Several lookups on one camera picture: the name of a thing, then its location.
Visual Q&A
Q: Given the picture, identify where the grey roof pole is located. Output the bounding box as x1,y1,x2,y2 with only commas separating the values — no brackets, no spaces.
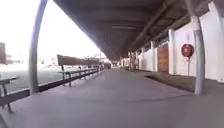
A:
27,0,49,96
185,0,207,96

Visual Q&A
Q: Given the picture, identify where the building with overhanging dark roof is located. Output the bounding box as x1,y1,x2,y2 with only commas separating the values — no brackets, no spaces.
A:
53,0,224,84

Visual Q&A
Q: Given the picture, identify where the railing with wooden boards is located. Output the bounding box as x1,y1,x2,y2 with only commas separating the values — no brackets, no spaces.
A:
0,53,108,114

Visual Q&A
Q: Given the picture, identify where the grey concrete walkway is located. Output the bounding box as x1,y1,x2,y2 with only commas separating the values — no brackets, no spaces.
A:
0,67,224,128

